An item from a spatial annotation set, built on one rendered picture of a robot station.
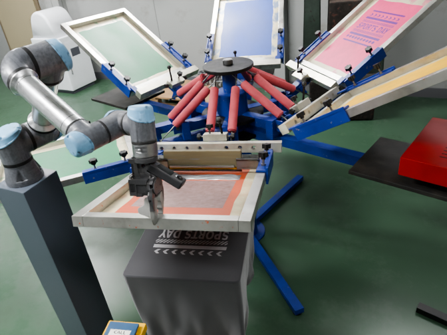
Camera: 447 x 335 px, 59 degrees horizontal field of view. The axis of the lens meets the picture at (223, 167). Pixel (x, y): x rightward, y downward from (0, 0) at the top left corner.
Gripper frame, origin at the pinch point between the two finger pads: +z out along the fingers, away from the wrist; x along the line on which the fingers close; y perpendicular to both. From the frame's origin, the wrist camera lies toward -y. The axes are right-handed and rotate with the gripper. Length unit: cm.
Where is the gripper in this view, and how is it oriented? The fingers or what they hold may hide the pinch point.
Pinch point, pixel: (159, 218)
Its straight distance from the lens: 125.6
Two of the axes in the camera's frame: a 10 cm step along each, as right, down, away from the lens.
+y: -9.8, 0.0, 2.0
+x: -1.9, 2.8, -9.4
